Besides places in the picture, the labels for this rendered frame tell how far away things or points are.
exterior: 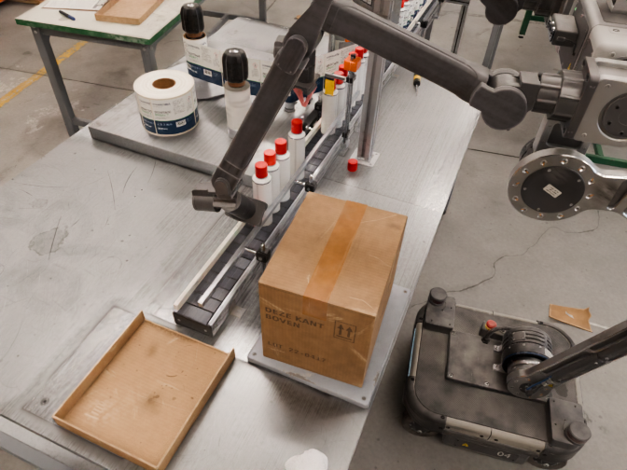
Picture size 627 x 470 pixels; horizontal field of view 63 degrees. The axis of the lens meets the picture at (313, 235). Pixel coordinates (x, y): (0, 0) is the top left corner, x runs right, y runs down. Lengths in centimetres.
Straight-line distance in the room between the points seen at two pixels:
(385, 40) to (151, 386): 88
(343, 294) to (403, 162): 91
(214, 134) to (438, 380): 119
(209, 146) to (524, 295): 166
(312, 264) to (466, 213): 202
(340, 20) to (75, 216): 105
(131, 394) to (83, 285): 37
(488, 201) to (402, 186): 143
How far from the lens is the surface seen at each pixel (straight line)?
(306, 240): 109
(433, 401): 192
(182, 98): 180
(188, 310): 129
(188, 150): 178
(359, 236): 111
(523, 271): 277
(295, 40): 97
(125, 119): 199
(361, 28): 97
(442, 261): 267
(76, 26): 300
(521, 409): 201
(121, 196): 172
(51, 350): 138
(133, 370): 128
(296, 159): 156
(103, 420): 124
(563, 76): 101
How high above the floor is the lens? 189
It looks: 45 degrees down
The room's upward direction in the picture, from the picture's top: 3 degrees clockwise
